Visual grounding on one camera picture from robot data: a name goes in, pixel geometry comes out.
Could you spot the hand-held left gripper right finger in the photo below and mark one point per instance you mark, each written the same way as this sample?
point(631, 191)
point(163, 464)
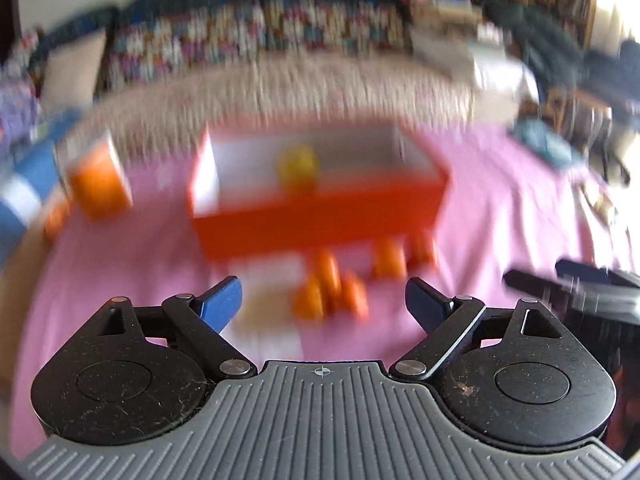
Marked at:
point(426, 302)

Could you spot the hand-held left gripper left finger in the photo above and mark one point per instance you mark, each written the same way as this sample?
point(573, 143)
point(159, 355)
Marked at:
point(222, 302)

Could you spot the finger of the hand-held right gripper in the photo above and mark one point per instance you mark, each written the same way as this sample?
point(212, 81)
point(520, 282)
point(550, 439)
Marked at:
point(530, 285)
point(585, 270)

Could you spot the orange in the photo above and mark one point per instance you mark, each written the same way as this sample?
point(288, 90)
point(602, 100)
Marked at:
point(389, 258)
point(307, 302)
point(324, 270)
point(354, 295)

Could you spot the orange cardboard box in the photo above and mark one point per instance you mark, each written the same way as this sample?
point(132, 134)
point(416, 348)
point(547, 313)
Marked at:
point(315, 225)

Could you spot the yellow fruit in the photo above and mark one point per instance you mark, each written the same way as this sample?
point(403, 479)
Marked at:
point(298, 167)

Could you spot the pink tablecloth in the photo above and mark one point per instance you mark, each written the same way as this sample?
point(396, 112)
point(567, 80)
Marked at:
point(500, 210)

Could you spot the orange speckled canister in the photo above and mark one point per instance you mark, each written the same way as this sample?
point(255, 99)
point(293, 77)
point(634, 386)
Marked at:
point(97, 190)

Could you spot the orange trash bin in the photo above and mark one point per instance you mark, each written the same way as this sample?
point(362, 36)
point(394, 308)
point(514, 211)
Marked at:
point(55, 220)

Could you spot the beige quilted sofa cover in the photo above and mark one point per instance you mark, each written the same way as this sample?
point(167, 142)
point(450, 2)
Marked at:
point(300, 90)

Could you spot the pile of dark clothes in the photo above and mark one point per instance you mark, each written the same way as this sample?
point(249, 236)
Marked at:
point(545, 45)

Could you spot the blue striped blanket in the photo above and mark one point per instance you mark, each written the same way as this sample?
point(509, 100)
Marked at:
point(25, 185)

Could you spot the floral daisy cushion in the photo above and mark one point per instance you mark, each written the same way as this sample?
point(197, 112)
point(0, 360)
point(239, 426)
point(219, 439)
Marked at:
point(185, 50)
point(340, 25)

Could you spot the beige pillow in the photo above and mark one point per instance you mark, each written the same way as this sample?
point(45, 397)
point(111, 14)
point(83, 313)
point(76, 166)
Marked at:
point(70, 75)

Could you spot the stack of books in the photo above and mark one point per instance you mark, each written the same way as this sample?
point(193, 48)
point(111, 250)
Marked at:
point(442, 15)

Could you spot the purple floral cloth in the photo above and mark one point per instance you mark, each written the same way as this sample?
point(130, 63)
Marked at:
point(15, 105)

